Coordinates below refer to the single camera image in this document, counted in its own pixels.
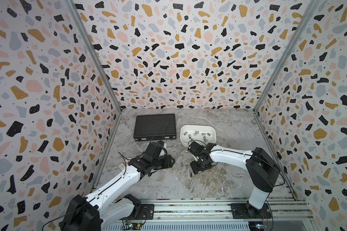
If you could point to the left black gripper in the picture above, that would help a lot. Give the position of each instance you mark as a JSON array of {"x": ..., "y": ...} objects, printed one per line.
[{"x": 168, "y": 163}]

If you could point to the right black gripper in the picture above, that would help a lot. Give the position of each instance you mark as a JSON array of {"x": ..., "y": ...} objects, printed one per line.
[{"x": 194, "y": 169}]

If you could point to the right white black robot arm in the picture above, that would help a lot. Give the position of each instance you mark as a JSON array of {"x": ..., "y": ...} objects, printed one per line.
[{"x": 263, "y": 171}]

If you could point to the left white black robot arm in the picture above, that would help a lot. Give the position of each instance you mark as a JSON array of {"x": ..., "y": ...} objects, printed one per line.
[{"x": 106, "y": 205}]

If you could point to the white plastic storage box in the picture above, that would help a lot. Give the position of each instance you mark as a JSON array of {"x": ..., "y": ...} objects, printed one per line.
[{"x": 200, "y": 128}]

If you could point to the small card box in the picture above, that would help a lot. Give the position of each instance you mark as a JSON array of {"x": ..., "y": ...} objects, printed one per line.
[{"x": 122, "y": 166}]

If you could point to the black tool case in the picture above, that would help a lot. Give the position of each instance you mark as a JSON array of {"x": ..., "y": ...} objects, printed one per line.
[{"x": 155, "y": 127}]

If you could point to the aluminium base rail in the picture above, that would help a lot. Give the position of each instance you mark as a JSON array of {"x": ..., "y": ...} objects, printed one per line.
[{"x": 219, "y": 214}]

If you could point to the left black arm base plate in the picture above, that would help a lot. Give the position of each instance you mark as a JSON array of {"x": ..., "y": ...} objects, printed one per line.
[{"x": 141, "y": 212}]

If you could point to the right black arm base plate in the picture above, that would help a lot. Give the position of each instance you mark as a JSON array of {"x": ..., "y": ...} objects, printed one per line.
[{"x": 247, "y": 211}]

